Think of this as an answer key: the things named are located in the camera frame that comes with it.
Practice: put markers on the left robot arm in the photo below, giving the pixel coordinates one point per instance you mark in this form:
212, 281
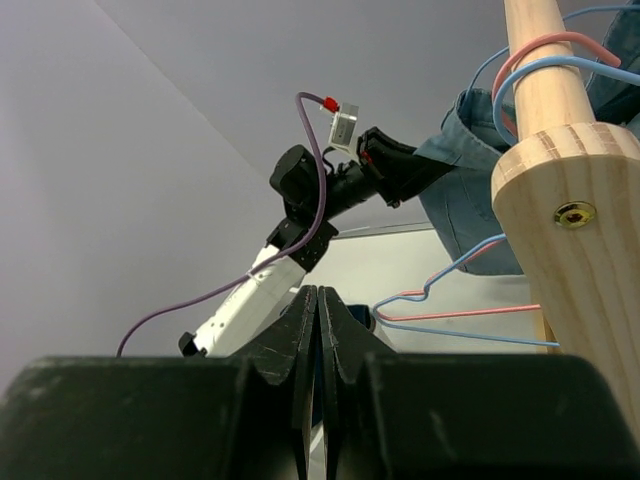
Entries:
303, 235

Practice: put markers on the blue wire hanger back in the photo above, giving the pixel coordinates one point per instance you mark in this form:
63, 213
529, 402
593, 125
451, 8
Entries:
556, 26

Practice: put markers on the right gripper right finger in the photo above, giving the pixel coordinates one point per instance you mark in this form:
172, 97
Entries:
389, 415

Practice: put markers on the blue wire hanger front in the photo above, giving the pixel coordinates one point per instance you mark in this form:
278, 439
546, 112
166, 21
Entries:
505, 130

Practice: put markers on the wooden clothes rack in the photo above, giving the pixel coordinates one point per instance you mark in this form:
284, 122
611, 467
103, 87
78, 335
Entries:
567, 197

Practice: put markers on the pink wire hanger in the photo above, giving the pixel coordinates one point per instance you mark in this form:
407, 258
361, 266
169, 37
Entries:
558, 50

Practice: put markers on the white plastic basket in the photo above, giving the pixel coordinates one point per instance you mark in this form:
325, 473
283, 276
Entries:
362, 313

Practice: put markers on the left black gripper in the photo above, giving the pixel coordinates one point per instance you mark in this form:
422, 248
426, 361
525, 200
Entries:
391, 171

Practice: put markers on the blue wire hanger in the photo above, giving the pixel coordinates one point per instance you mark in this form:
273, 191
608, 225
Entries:
556, 26
505, 130

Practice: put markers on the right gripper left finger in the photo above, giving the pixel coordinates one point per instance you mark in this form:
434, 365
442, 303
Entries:
243, 416

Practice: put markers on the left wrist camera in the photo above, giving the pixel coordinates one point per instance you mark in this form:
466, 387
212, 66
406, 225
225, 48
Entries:
342, 134

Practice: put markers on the light blue denim skirt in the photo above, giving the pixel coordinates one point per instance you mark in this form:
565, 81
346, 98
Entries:
458, 204

